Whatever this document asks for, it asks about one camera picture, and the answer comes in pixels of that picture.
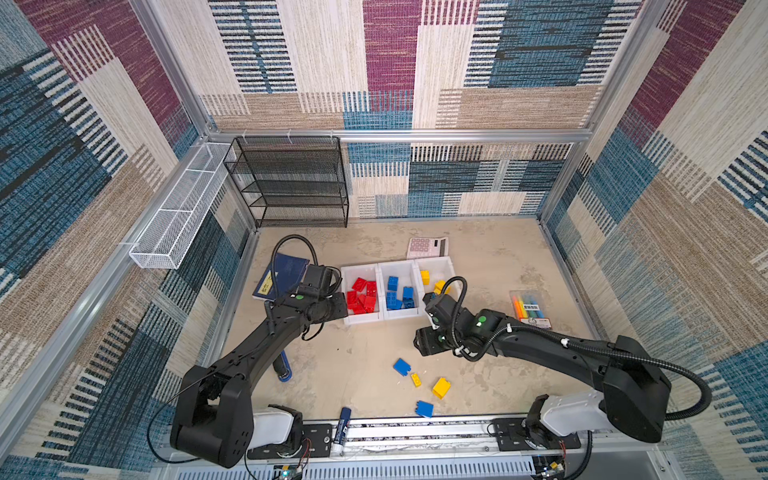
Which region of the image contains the red lego long brick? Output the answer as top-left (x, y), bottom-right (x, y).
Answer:
top-left (346, 290), bottom-right (359, 310)

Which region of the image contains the red lego eight-stud brick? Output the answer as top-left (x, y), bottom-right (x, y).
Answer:
top-left (358, 294), bottom-right (377, 313)

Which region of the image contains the red lego low brick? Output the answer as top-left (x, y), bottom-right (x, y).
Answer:
top-left (366, 281), bottom-right (378, 297)

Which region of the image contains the yellow lego front brick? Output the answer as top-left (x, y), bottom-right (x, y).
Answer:
top-left (432, 377), bottom-right (452, 400)

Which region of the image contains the blue lego eight-stud brick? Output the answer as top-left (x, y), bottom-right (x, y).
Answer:
top-left (385, 291), bottom-right (403, 310)

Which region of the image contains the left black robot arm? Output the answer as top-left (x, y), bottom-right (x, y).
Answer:
top-left (170, 261), bottom-right (348, 468)

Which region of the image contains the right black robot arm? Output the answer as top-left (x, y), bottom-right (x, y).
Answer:
top-left (413, 288), bottom-right (712, 445)

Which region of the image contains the left white plastic bin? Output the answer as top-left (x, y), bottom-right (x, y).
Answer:
top-left (341, 264), bottom-right (384, 326)

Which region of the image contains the white plastic bin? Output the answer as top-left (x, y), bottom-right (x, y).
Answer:
top-left (341, 264), bottom-right (384, 326)
top-left (376, 260), bottom-right (420, 321)
top-left (414, 257), bottom-right (456, 315)

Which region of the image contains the middle white plastic bin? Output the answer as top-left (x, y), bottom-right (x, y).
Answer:
top-left (376, 260), bottom-right (420, 321)

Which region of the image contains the blue book yellow label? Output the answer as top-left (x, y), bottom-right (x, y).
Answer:
top-left (252, 253), bottom-right (309, 300)

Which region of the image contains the right white plastic bin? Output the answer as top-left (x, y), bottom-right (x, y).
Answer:
top-left (414, 257), bottom-right (456, 315)

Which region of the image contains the pink calculator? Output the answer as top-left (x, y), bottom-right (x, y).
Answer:
top-left (406, 237), bottom-right (450, 260)

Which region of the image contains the highlighter marker pack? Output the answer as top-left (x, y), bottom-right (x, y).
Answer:
top-left (509, 290), bottom-right (552, 330)

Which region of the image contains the blue glue stick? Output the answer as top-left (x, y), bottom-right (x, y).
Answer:
top-left (333, 406), bottom-right (352, 456)

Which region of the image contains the black mesh shelf rack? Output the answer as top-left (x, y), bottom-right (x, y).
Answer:
top-left (223, 136), bottom-right (350, 228)

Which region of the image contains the white wire mesh basket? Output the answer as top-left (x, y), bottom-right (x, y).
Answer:
top-left (129, 143), bottom-right (229, 270)

